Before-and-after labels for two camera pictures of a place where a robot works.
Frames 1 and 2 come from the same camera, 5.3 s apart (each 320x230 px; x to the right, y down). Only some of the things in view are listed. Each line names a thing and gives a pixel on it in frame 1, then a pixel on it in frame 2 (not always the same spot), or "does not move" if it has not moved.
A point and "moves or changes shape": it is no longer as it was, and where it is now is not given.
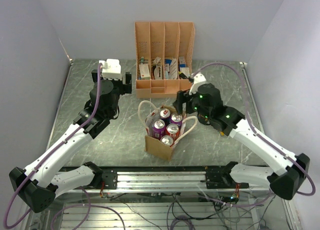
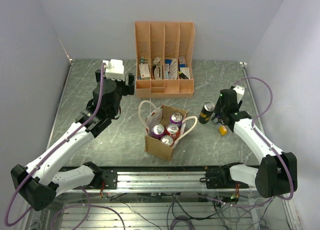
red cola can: (173, 130) does not move
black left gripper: (125, 88) does not move
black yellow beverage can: (165, 114) moves or changes shape
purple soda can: (176, 118) does not move
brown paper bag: (155, 146) does not move
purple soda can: (158, 129) moves or changes shape
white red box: (144, 71) does not move
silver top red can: (167, 140) does not move
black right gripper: (182, 96) to (218, 108)
